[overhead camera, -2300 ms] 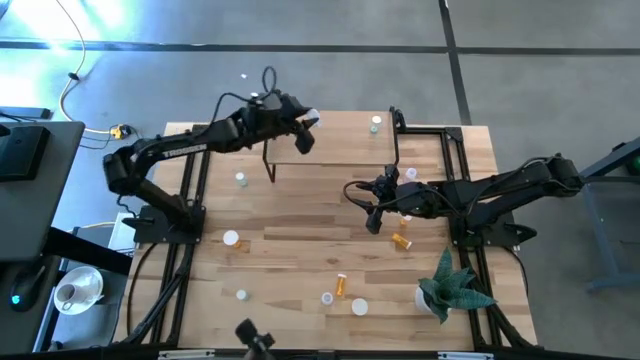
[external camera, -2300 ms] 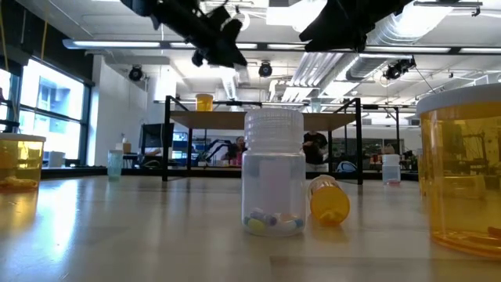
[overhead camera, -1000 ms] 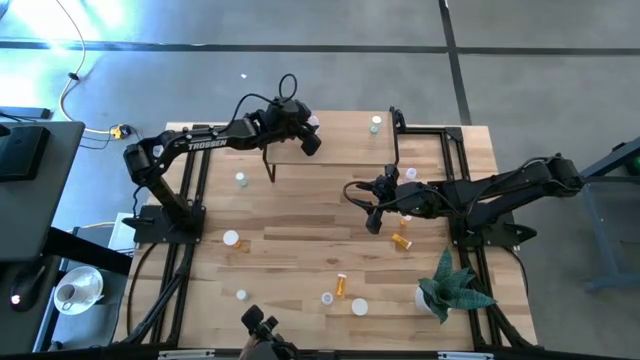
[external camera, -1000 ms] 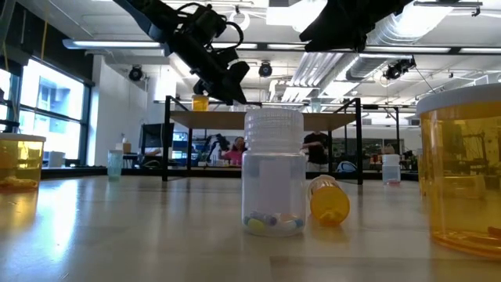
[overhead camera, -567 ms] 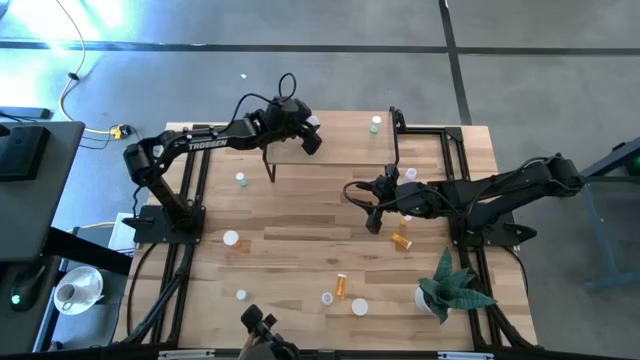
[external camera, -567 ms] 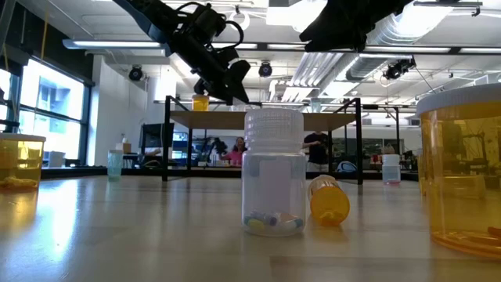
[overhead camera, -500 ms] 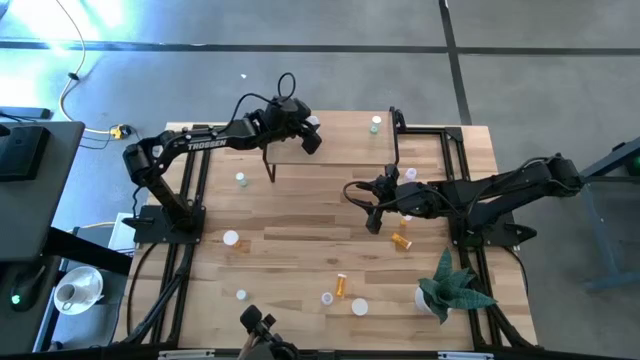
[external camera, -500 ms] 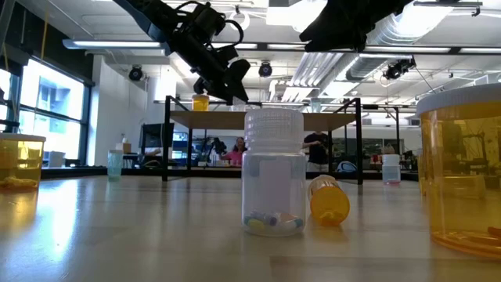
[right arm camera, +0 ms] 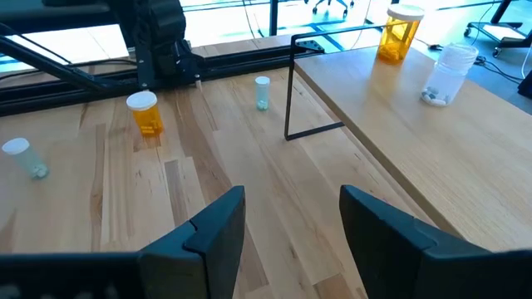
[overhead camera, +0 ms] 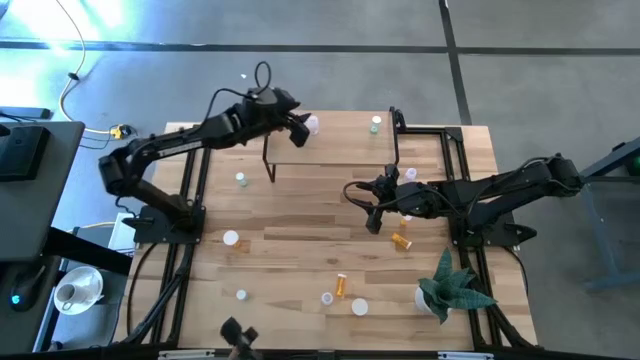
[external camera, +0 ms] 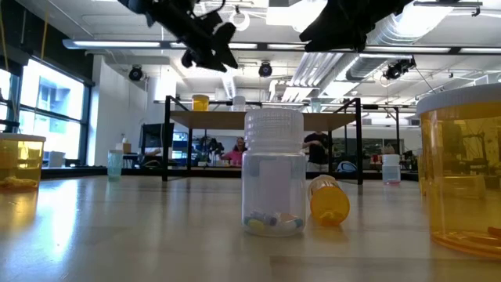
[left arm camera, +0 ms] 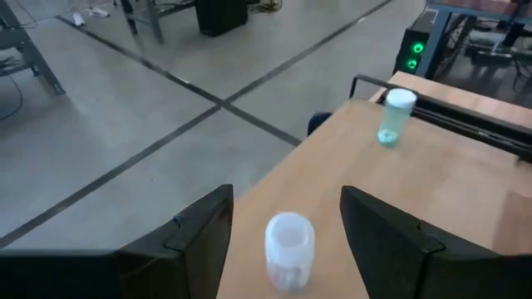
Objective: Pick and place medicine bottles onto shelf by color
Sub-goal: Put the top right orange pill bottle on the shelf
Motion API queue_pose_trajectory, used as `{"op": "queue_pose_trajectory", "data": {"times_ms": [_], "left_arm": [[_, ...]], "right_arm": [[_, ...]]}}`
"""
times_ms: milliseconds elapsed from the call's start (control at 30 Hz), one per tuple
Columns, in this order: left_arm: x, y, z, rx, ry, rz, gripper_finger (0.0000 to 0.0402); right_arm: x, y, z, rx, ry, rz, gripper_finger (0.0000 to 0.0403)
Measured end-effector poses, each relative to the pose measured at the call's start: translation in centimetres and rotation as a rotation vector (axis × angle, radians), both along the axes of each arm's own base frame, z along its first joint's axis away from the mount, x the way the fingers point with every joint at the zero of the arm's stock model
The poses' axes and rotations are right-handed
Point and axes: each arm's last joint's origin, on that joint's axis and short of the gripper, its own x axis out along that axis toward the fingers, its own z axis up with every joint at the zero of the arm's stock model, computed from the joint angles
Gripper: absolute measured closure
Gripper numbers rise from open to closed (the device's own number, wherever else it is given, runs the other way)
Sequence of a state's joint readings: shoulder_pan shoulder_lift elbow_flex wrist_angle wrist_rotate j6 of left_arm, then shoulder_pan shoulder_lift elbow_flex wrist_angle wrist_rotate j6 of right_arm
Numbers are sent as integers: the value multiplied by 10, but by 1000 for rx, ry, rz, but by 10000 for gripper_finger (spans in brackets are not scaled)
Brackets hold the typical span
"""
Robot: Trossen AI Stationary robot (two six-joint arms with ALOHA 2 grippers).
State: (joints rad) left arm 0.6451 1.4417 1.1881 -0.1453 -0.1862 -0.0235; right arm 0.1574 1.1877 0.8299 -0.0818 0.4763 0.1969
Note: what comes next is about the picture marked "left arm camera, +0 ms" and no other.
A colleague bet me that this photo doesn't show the black floor cable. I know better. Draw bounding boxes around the black floor cable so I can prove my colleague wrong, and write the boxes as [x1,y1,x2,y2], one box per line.
[0,74,24,121]

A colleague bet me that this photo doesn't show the black computer tower green lights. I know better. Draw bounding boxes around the black computer tower green lights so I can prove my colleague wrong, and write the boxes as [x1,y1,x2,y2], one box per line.
[392,11,436,78]

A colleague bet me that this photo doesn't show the black frame clamp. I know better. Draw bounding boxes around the black frame clamp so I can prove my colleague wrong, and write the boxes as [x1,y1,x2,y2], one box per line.
[306,110,333,137]

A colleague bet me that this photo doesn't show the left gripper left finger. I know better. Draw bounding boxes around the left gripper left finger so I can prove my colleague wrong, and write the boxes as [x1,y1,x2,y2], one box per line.
[0,184,234,299]

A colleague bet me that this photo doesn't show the blue metal frame table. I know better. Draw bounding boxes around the blue metal frame table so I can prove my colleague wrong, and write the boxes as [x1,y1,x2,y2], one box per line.
[415,0,532,80]

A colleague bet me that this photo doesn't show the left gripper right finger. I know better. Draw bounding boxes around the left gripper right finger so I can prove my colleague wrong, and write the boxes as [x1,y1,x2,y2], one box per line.
[339,185,532,299]

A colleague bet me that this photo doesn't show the black floor box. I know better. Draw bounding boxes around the black floor box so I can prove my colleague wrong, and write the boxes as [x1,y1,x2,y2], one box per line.
[195,0,249,37]

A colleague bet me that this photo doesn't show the wooden shelf black metal frame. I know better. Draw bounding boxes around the wooden shelf black metal frame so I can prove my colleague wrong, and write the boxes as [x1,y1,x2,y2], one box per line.
[215,72,532,299]

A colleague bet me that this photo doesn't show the grey metal stand legs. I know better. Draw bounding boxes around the grey metal stand legs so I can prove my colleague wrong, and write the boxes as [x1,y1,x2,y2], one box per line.
[120,0,164,45]

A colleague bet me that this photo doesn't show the grey metal desk leg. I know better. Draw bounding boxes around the grey metal desk leg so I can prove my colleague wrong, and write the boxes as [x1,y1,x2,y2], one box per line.
[0,0,67,96]

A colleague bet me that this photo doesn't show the black floor equipment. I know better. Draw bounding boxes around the black floor equipment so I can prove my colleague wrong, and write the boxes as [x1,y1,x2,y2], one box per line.
[465,20,532,67]

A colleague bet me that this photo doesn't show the clear bottle with white cap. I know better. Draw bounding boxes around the clear bottle with white cap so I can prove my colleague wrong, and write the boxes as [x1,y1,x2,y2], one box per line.
[377,87,418,149]

